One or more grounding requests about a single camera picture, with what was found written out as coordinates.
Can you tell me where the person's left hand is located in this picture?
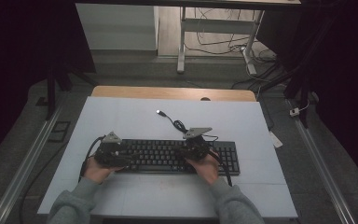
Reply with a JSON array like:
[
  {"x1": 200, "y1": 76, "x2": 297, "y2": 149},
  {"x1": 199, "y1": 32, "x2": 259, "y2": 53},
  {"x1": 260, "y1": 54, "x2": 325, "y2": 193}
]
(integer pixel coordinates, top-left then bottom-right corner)
[{"x1": 82, "y1": 156, "x2": 125, "y2": 185}]

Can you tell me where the right hand-held gripper black cable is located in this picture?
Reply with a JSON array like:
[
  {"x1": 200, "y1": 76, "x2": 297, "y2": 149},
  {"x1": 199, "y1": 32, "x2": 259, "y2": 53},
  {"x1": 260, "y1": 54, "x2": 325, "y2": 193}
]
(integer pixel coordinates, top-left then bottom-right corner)
[{"x1": 209, "y1": 148, "x2": 233, "y2": 188}]

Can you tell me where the left hand-held gripper black cable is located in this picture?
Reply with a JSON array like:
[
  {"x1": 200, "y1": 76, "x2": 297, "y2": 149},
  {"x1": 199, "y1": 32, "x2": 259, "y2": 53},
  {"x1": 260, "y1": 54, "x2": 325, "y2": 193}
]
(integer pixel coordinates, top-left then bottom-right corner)
[{"x1": 78, "y1": 134, "x2": 107, "y2": 183}]

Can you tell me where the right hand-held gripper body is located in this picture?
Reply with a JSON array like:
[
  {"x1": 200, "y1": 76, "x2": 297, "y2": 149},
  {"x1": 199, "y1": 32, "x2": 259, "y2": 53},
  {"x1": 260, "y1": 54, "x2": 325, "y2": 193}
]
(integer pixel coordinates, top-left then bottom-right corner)
[{"x1": 182, "y1": 126, "x2": 213, "y2": 161}]

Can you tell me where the black curtain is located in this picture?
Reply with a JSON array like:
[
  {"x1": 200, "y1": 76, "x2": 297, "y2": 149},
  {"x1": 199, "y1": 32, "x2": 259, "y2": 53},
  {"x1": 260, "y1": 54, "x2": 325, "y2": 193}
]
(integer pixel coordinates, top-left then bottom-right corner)
[
  {"x1": 255, "y1": 0, "x2": 358, "y2": 194},
  {"x1": 0, "y1": 0, "x2": 96, "y2": 169}
]

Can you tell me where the wooden table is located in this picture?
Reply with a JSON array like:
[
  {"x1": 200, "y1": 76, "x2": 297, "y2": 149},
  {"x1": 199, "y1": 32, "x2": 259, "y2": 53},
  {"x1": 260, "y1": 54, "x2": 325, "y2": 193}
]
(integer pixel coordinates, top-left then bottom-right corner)
[{"x1": 91, "y1": 85, "x2": 257, "y2": 103}]

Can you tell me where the white cabinet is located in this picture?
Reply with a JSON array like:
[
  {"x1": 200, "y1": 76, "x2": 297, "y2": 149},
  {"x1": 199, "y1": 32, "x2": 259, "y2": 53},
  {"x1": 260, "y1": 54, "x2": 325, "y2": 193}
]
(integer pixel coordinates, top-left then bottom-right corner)
[{"x1": 74, "y1": 3, "x2": 160, "y2": 51}]

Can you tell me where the tangle of floor cables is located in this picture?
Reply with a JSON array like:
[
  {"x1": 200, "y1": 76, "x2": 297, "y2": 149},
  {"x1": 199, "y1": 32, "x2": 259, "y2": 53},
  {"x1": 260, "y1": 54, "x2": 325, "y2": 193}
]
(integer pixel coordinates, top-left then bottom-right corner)
[{"x1": 185, "y1": 7, "x2": 290, "y2": 91}]

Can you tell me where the black keyboard cable with plug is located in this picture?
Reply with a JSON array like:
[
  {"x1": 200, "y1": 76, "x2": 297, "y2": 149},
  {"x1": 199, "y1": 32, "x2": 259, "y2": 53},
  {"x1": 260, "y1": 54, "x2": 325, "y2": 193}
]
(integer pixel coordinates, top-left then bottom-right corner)
[{"x1": 156, "y1": 109, "x2": 219, "y2": 143}]

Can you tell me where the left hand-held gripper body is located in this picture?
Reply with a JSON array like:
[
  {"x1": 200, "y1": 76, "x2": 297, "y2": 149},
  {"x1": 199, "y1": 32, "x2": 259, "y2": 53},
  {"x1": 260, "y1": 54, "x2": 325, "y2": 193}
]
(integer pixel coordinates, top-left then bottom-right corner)
[{"x1": 93, "y1": 131, "x2": 125, "y2": 169}]

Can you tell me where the person's right hand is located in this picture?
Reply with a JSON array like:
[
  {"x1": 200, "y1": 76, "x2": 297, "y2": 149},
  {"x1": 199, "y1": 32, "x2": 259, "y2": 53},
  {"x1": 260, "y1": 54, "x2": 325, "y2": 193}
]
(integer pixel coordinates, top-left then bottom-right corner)
[{"x1": 186, "y1": 149, "x2": 222, "y2": 187}]

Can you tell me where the black metal stand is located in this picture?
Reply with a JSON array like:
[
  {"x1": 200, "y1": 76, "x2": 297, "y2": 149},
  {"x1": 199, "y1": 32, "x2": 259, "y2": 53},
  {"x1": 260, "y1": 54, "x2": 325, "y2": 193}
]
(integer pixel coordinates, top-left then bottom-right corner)
[
  {"x1": 260, "y1": 59, "x2": 316, "y2": 129},
  {"x1": 45, "y1": 60, "x2": 98, "y2": 121}
]

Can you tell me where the white paper label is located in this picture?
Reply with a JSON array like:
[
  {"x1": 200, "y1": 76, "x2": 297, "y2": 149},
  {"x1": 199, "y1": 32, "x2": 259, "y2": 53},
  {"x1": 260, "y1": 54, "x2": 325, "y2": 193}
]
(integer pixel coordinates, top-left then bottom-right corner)
[{"x1": 268, "y1": 130, "x2": 284, "y2": 149}]

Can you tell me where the hand-held gripper black cable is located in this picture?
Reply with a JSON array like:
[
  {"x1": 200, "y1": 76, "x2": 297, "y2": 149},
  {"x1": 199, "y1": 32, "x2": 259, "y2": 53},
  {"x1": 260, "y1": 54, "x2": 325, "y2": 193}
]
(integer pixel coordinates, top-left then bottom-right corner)
[
  {"x1": 78, "y1": 134, "x2": 107, "y2": 183},
  {"x1": 209, "y1": 148, "x2": 233, "y2": 188}
]

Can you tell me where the aluminium rail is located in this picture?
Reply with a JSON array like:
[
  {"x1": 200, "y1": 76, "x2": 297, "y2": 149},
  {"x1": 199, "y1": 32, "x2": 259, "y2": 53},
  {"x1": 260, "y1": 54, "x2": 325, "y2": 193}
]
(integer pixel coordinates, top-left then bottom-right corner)
[
  {"x1": 0, "y1": 101, "x2": 67, "y2": 224},
  {"x1": 287, "y1": 99, "x2": 357, "y2": 224}
]

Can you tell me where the white desk frame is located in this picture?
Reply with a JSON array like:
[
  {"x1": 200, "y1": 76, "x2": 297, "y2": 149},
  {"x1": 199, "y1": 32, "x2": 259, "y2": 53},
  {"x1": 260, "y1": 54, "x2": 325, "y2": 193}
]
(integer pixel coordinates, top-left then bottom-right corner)
[{"x1": 74, "y1": 0, "x2": 302, "y2": 76}]

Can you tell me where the black floor frame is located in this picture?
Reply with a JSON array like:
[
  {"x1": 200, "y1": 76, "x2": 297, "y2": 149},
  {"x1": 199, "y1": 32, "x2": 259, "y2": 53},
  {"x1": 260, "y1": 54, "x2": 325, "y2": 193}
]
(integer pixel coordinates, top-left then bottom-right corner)
[{"x1": 47, "y1": 120, "x2": 72, "y2": 144}]

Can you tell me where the black floor cable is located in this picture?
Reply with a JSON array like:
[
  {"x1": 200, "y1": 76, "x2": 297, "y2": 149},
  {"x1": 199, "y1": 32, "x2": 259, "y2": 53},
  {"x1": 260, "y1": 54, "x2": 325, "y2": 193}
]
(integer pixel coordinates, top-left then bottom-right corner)
[{"x1": 19, "y1": 140, "x2": 73, "y2": 224}]

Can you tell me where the black keyboard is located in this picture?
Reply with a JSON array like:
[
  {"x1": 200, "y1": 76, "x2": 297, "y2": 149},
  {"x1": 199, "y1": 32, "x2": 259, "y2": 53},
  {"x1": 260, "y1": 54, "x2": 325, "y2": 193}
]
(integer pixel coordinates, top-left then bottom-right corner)
[{"x1": 117, "y1": 138, "x2": 241, "y2": 176}]

